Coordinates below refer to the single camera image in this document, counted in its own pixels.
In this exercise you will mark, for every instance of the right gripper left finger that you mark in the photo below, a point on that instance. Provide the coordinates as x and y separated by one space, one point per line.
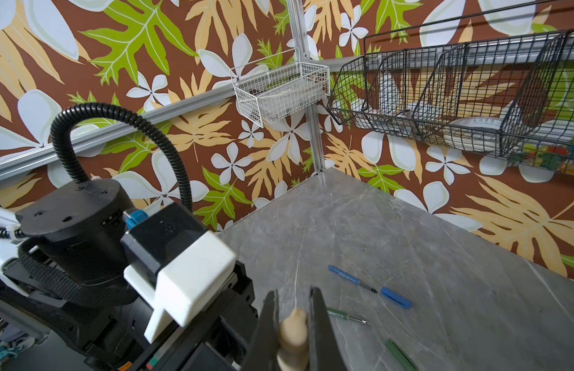
264 346

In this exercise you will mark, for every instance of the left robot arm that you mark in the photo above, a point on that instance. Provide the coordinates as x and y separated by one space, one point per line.
114 279

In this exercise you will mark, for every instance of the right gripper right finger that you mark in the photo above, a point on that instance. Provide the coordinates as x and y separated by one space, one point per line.
323 348

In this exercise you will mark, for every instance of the black wire basket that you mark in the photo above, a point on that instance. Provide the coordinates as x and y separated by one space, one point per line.
498 83

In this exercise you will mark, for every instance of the blue pen cap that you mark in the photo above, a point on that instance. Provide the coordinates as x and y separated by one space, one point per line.
396 298

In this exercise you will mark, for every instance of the beige pen cap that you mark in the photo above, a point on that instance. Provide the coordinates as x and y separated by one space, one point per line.
293 353

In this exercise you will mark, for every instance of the dark green pen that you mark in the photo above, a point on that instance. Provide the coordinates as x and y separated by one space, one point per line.
345 316

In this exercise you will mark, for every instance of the blue pen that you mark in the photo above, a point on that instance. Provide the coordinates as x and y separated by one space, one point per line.
351 278

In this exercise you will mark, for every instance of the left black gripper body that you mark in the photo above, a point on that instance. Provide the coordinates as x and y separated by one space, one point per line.
217 339

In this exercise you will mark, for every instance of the white wire basket left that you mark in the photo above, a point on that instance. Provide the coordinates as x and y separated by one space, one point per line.
274 87

